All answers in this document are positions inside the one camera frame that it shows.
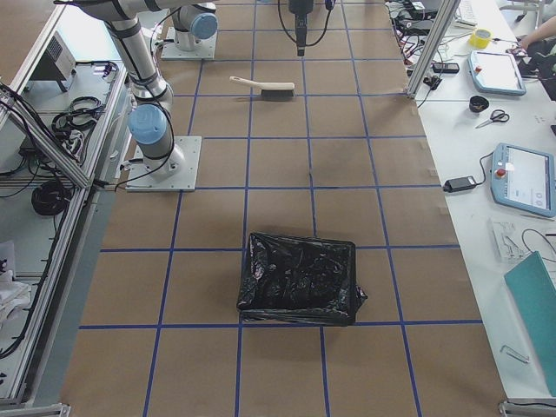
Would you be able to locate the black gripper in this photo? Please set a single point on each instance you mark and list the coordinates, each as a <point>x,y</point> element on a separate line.
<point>299,8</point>

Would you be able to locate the white hand brush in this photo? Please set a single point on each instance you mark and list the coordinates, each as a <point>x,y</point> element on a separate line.
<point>268,90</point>

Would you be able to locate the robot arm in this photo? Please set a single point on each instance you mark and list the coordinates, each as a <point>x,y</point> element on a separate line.
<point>122,22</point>
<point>194,24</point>

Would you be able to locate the black bin at edge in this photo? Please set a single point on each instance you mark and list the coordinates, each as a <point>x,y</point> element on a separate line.
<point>299,280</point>

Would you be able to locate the yellow tape roll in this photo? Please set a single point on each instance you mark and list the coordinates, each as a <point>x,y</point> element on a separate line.
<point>480,38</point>

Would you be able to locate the black small bowl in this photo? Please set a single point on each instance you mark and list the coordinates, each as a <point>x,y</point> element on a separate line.
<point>477,104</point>

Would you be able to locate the upper teach pendant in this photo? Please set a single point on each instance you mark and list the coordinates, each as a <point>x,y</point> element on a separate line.
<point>495,73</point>

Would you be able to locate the teach pendant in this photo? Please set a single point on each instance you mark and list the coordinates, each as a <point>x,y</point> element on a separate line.
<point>523,179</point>
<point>495,73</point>

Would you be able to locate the scissors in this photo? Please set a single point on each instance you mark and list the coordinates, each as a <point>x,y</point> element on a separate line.
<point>497,115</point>

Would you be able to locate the black power brick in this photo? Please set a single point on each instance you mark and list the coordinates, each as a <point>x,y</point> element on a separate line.
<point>459,184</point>

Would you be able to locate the grey control box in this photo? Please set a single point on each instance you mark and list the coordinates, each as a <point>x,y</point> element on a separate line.
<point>57,64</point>

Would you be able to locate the lower teach pendant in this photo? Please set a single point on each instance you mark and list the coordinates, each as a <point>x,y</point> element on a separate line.
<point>523,179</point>

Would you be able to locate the paper sheet with drawing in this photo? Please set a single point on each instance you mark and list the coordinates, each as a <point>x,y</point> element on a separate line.
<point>507,240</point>

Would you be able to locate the teal folder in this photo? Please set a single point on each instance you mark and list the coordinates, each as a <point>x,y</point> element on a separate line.
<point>533,293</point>

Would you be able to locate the hex key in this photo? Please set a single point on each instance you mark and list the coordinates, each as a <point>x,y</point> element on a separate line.
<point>518,356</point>

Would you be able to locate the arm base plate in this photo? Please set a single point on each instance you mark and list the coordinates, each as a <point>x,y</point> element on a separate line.
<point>182,46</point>
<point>179,172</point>

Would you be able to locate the front aluminium frame post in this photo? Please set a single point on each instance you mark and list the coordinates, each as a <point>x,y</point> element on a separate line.
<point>439,28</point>

